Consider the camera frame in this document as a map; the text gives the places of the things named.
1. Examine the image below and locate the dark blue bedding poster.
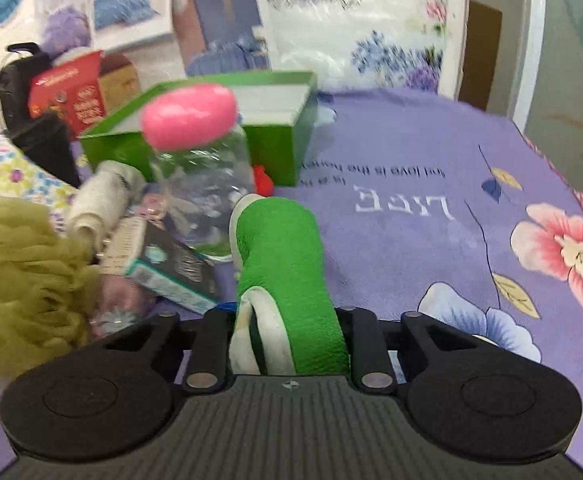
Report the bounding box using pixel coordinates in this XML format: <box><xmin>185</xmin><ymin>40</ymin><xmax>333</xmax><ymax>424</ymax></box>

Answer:
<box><xmin>171</xmin><ymin>0</ymin><xmax>272</xmax><ymax>78</ymax></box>

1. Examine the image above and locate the white rolled cloth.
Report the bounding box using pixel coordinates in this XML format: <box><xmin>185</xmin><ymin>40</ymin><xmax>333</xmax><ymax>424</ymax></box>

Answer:
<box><xmin>66</xmin><ymin>160</ymin><xmax>147</xmax><ymax>253</ymax></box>

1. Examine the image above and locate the beige pearl scrunchie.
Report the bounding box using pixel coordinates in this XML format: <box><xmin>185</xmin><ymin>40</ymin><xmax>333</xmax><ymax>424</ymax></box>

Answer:
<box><xmin>128</xmin><ymin>192</ymin><xmax>172</xmax><ymax>223</ymax></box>

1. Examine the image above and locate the green white plush sock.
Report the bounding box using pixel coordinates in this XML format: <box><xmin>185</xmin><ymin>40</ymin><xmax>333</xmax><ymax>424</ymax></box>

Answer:
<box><xmin>228</xmin><ymin>195</ymin><xmax>351</xmax><ymax>376</ymax></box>

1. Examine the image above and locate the black lidded cup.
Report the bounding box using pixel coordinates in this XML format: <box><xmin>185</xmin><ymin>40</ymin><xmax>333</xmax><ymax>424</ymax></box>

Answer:
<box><xmin>10</xmin><ymin>112</ymin><xmax>82</xmax><ymax>188</ymax></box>

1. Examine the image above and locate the white door frame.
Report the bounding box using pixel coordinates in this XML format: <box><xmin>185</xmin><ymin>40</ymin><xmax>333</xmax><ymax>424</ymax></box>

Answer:
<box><xmin>514</xmin><ymin>0</ymin><xmax>547</xmax><ymax>131</ymax></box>

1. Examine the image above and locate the white floral cloth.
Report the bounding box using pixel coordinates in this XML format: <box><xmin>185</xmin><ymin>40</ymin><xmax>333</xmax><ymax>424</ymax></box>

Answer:
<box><xmin>0</xmin><ymin>127</ymin><xmax>79</xmax><ymax>211</ymax></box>

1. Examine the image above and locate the small red object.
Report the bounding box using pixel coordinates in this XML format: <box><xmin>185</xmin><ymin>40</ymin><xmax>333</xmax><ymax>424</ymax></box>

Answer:
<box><xmin>251</xmin><ymin>164</ymin><xmax>275</xmax><ymax>197</ymax></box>

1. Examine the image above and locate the red snack box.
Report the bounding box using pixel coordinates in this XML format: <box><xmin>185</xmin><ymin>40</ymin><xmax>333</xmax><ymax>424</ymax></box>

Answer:
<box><xmin>27</xmin><ymin>50</ymin><xmax>109</xmax><ymax>141</ymax></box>

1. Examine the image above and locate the floral clear plastic bag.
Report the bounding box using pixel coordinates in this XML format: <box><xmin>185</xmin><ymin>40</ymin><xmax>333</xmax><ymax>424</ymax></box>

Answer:
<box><xmin>248</xmin><ymin>0</ymin><xmax>452</xmax><ymax>96</ymax></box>

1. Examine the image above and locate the glass bottle pink lid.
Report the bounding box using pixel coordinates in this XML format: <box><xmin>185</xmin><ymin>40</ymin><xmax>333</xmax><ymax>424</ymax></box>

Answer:
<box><xmin>141</xmin><ymin>84</ymin><xmax>257</xmax><ymax>261</ymax></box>

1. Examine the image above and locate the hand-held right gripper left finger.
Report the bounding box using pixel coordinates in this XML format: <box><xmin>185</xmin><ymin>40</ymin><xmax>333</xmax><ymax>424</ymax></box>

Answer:
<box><xmin>102</xmin><ymin>303</ymin><xmax>237</xmax><ymax>394</ymax></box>

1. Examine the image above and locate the green cardboard box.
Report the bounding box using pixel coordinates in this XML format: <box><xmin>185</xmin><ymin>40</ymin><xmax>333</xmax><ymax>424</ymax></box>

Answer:
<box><xmin>78</xmin><ymin>71</ymin><xmax>319</xmax><ymax>187</ymax></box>

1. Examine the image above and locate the small teal carton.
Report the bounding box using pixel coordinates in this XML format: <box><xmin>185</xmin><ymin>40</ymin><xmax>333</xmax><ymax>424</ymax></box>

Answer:
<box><xmin>98</xmin><ymin>217</ymin><xmax>222</xmax><ymax>315</ymax></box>

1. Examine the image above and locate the purple bedding poster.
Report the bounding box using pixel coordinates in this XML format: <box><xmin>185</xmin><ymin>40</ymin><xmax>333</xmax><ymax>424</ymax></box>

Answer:
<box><xmin>34</xmin><ymin>0</ymin><xmax>94</xmax><ymax>58</ymax></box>

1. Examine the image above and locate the purple floral blanket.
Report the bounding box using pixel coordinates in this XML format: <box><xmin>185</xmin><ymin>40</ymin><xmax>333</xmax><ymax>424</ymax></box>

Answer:
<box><xmin>0</xmin><ymin>87</ymin><xmax>583</xmax><ymax>478</ymax></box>

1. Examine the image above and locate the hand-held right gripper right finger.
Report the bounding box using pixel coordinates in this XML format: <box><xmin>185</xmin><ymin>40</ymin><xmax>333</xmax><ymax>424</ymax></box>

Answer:
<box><xmin>335</xmin><ymin>304</ymin><xmax>478</xmax><ymax>394</ymax></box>

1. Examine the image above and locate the black speaker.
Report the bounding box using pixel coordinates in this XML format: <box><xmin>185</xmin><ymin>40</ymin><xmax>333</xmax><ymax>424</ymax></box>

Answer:
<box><xmin>0</xmin><ymin>42</ymin><xmax>54</xmax><ymax>131</ymax></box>

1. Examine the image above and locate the tall brown cardboard panel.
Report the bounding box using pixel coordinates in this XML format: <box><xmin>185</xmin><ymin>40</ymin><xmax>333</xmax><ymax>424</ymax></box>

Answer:
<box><xmin>459</xmin><ymin>0</ymin><xmax>503</xmax><ymax>111</ymax></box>

